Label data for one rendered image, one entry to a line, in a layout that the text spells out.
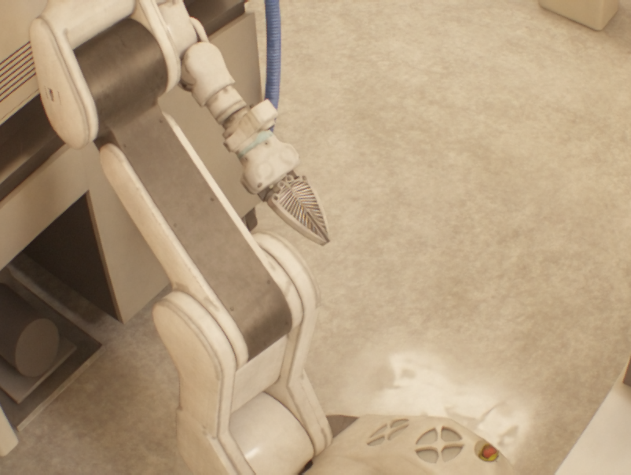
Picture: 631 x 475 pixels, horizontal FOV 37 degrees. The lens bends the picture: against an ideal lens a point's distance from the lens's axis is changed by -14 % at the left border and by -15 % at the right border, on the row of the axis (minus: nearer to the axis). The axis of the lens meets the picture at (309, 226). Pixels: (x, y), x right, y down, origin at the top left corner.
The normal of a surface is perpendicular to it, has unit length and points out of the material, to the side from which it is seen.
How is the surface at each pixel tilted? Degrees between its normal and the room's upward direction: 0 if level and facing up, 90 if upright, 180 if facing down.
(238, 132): 67
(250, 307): 48
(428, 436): 0
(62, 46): 59
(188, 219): 42
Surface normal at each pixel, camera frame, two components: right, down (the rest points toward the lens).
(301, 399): 0.66, 0.12
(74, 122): -0.51, 0.57
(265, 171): 0.40, -0.22
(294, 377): 0.70, 0.62
